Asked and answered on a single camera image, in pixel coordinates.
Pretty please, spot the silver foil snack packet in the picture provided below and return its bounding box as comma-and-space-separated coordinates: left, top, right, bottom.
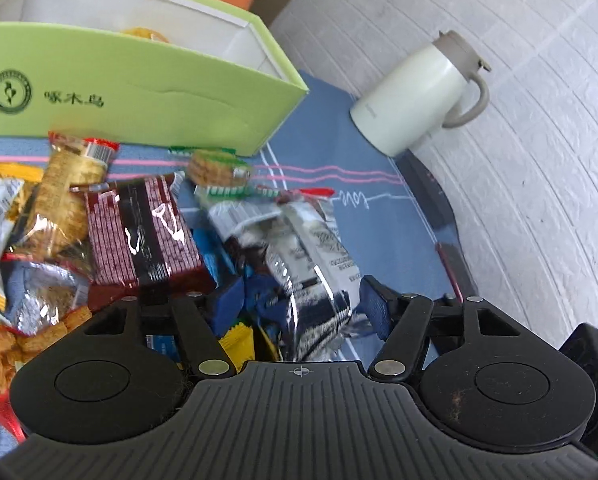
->
207, 195, 362, 362

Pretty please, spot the red snack bag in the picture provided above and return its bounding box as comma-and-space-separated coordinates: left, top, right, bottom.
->
0, 306, 92, 443

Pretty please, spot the golden transparent snack bag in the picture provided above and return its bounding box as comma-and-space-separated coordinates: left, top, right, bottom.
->
122, 27, 169, 44

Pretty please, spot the blue snack packet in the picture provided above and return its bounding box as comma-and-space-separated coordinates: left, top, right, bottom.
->
192, 228, 279, 370

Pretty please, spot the blue striped tablecloth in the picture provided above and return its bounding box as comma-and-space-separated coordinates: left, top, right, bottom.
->
0, 70, 480, 461

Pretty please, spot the dark red snack box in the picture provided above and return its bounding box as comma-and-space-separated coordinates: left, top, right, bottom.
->
76, 171, 215, 311

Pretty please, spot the brown cookie clear packet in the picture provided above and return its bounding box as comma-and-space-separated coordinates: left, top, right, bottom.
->
171, 146, 279, 198

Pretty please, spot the round cracker clear packet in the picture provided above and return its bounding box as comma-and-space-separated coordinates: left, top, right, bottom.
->
0, 260, 92, 335

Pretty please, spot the biscuit stack clear wrapper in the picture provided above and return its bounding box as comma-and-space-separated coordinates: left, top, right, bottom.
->
11, 131, 119, 260

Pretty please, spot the white thermos jug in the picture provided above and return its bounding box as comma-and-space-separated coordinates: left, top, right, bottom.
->
350, 30, 491, 158

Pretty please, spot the green cardboard box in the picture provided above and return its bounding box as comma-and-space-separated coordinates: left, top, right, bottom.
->
0, 0, 308, 155

